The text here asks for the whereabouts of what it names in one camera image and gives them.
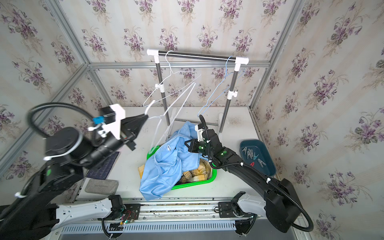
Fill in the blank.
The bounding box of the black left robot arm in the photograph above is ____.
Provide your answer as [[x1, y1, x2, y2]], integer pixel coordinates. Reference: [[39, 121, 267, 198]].
[[1, 103, 149, 240]]

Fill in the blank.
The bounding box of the metal clothes rack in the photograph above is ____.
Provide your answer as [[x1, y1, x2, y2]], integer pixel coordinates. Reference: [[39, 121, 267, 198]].
[[146, 48, 250, 134]]

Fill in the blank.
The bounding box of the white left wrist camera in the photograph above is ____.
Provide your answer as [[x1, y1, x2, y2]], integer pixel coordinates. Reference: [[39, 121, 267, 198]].
[[88, 104, 126, 140]]

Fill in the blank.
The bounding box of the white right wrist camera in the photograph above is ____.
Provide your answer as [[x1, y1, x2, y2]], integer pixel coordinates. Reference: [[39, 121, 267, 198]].
[[195, 124, 209, 143]]

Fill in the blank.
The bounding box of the grey cloth pad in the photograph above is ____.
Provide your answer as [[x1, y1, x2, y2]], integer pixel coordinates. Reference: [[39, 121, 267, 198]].
[[85, 179, 119, 195]]

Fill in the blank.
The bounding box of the dark teal plastic tray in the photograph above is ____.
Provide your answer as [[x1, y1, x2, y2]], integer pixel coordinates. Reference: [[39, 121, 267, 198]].
[[240, 140, 277, 177]]

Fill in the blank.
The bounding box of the pale clothespin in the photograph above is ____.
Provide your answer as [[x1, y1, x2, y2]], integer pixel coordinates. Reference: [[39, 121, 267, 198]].
[[247, 149, 254, 160]]

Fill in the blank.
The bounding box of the yellow plaid shirt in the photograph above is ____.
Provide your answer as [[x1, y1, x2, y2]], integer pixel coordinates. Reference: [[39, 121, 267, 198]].
[[138, 159, 212, 186]]

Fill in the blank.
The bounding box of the dark blue card booklet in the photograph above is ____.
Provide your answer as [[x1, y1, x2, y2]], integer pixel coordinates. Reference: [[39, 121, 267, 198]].
[[86, 152, 120, 180]]

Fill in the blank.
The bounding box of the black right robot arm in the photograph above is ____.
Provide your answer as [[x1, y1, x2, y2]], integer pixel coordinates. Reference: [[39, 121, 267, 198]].
[[185, 115, 314, 233]]

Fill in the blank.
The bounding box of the light blue shirt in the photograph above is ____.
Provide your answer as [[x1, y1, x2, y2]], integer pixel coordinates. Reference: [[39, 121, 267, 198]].
[[139, 122, 202, 201]]

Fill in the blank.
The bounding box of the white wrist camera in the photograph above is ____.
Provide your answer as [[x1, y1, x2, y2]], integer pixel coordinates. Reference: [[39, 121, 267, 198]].
[[88, 104, 126, 140], [195, 124, 209, 143]]

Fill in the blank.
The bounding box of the green perforated plastic basket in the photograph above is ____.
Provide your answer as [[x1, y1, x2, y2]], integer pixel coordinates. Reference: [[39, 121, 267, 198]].
[[147, 146, 217, 190]]

